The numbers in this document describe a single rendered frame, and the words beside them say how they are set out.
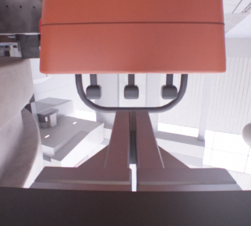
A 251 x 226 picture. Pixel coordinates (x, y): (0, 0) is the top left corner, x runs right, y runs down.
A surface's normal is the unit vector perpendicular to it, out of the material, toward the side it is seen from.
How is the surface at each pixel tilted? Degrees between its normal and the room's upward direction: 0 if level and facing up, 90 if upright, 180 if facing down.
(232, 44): 90
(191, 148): 90
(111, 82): 90
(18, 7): 90
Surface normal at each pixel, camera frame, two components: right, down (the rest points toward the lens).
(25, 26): 0.36, 0.26
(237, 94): -0.40, 0.25
